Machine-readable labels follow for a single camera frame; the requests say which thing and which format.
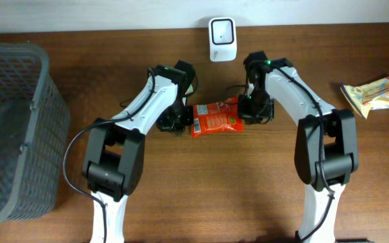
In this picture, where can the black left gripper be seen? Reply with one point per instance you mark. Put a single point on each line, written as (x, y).
(182, 119)

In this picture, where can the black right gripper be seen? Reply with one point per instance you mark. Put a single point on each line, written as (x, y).
(245, 110)

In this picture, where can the red snack bag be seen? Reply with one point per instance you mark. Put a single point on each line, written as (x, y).
(216, 117)

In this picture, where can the yellow chips bag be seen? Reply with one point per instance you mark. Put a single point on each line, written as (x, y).
(367, 97)

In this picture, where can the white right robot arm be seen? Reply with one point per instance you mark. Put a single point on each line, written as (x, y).
(326, 150)

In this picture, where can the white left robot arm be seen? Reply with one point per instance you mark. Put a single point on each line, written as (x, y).
(115, 151)

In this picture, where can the white barcode scanner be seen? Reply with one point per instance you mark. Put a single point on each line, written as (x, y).
(222, 39)

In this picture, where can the grey plastic basket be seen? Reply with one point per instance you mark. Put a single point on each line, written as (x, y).
(34, 124)

